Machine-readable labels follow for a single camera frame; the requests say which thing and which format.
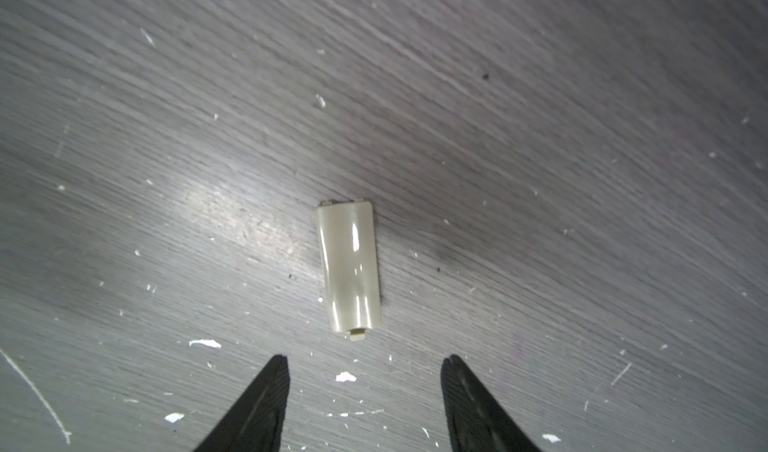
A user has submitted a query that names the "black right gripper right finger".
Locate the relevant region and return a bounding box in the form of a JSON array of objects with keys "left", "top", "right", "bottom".
[{"left": 440, "top": 355, "right": 541, "bottom": 452}]

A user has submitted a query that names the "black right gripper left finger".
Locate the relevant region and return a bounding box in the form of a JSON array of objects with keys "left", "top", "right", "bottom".
[{"left": 194, "top": 354, "right": 290, "bottom": 452}]

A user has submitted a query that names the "beige battery cover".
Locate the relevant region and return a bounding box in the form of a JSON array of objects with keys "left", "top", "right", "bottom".
[{"left": 316, "top": 199, "right": 382, "bottom": 341}]

